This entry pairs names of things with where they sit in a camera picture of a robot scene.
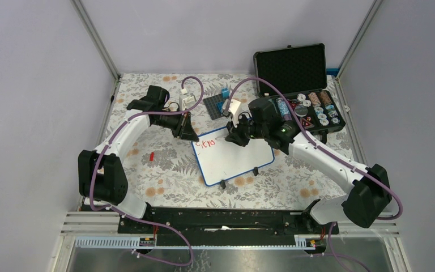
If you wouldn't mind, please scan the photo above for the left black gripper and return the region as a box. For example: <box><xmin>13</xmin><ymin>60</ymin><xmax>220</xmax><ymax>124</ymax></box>
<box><xmin>153</xmin><ymin>107</ymin><xmax>199</xmax><ymax>142</ymax></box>

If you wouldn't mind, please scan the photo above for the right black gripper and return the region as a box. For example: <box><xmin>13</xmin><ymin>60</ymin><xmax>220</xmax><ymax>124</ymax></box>
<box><xmin>225</xmin><ymin>112</ymin><xmax>268</xmax><ymax>147</ymax></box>

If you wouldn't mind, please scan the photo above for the blue framed whiteboard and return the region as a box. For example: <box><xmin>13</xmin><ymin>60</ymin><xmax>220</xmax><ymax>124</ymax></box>
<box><xmin>191</xmin><ymin>127</ymin><xmax>275</xmax><ymax>186</ymax></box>

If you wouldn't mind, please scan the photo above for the black poker chip case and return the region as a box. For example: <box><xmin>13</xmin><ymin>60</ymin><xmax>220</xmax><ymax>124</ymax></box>
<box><xmin>253</xmin><ymin>43</ymin><xmax>346</xmax><ymax>142</ymax></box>

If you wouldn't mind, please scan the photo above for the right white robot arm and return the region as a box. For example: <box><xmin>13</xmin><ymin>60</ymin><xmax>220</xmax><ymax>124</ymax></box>
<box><xmin>223</xmin><ymin>98</ymin><xmax>392</xmax><ymax>233</ymax></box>

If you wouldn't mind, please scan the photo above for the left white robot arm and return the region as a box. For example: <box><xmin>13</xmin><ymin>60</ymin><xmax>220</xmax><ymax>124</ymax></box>
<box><xmin>78</xmin><ymin>86</ymin><xmax>201</xmax><ymax>233</ymax></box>

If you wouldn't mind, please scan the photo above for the grey lego baseplate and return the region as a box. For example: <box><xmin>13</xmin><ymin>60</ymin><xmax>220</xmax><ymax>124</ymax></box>
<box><xmin>203</xmin><ymin>95</ymin><xmax>225</xmax><ymax>120</ymax></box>

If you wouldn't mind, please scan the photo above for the blue lego brick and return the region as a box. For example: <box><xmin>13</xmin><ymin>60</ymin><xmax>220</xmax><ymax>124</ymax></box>
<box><xmin>221</xmin><ymin>88</ymin><xmax>230</xmax><ymax>99</ymax></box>

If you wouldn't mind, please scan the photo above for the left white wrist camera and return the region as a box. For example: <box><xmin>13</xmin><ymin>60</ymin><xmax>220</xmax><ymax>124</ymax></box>
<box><xmin>178</xmin><ymin>88</ymin><xmax>197</xmax><ymax>111</ymax></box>

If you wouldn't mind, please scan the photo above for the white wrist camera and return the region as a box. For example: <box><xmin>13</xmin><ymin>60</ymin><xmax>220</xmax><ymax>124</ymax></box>
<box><xmin>221</xmin><ymin>99</ymin><xmax>242</xmax><ymax>128</ymax></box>
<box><xmin>178</xmin><ymin>88</ymin><xmax>197</xmax><ymax>111</ymax></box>

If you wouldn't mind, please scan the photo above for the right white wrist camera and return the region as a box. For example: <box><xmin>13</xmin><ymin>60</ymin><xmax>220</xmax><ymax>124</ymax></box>
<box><xmin>221</xmin><ymin>99</ymin><xmax>242</xmax><ymax>128</ymax></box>

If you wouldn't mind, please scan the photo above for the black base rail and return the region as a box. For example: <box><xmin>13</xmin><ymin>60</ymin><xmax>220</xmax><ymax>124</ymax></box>
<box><xmin>117</xmin><ymin>207</ymin><xmax>339</xmax><ymax>247</ymax></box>

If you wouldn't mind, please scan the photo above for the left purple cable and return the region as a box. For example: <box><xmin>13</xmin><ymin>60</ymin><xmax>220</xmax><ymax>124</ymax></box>
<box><xmin>89</xmin><ymin>76</ymin><xmax>206</xmax><ymax>267</ymax></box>

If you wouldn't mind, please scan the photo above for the purple cable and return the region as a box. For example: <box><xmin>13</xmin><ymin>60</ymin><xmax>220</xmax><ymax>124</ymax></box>
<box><xmin>225</xmin><ymin>77</ymin><xmax>404</xmax><ymax>272</ymax></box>
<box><xmin>89</xmin><ymin>76</ymin><xmax>206</xmax><ymax>267</ymax></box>

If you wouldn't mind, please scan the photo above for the blue corner bracket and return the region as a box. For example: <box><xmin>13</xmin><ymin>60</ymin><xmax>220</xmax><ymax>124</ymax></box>
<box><xmin>326</xmin><ymin>68</ymin><xmax>340</xmax><ymax>77</ymax></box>

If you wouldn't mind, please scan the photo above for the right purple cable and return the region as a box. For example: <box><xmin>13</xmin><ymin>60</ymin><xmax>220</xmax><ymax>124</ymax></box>
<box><xmin>225</xmin><ymin>77</ymin><xmax>404</xmax><ymax>272</ymax></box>

